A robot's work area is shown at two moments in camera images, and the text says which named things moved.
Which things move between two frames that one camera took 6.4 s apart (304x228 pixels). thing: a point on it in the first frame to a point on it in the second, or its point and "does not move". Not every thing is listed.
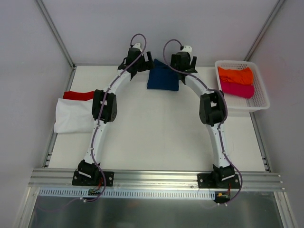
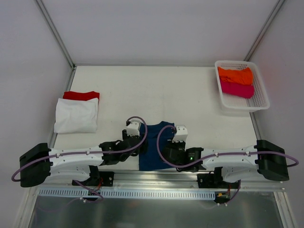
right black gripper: (187, 70) to (169, 152)
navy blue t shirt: (163, 77) to (150, 158)
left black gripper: (144, 63) to (137, 146)
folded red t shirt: (79, 95) does not move
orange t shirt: (244, 76) does not move
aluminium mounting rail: (51, 179) does not move
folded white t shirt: (74, 116) does not move
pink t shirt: (239, 90) does not move
